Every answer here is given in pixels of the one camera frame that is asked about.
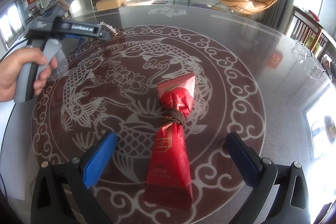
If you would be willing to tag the round floor cushion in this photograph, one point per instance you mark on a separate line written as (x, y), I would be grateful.
(134, 3)

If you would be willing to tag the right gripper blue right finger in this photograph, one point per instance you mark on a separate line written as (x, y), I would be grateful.
(245, 158)

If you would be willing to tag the cardboard box on floor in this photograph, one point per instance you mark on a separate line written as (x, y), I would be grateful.
(109, 4)

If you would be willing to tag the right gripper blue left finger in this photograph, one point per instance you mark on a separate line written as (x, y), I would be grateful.
(96, 158)

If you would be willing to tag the wooden side chair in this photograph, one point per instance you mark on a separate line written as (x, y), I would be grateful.
(308, 31)

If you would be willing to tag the orange lounge chair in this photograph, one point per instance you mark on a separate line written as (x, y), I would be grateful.
(247, 7)

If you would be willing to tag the red snack packet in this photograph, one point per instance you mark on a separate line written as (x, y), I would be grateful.
(168, 179)

